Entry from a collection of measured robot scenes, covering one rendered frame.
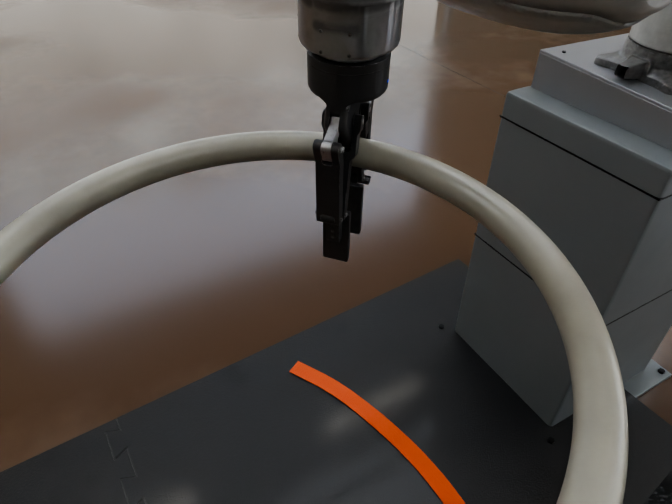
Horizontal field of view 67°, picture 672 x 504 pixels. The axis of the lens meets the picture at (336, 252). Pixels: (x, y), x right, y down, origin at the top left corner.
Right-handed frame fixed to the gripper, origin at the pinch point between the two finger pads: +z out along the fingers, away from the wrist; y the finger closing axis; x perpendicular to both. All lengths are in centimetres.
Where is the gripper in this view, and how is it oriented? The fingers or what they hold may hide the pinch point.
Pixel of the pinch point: (343, 222)
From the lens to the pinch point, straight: 59.2
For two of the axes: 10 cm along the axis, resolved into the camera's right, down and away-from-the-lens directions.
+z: -0.2, 7.3, 6.8
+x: 9.5, 2.2, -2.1
